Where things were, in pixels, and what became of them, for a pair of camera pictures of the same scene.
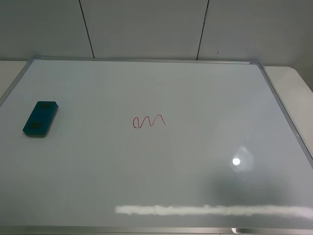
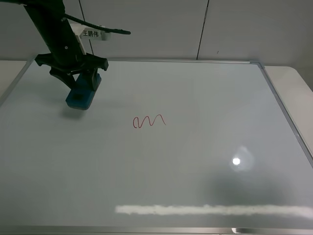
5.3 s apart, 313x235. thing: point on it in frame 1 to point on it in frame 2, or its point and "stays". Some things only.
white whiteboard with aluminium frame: (141, 146) stays
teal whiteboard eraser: (41, 119) to (80, 97)
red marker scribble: (149, 120) stays
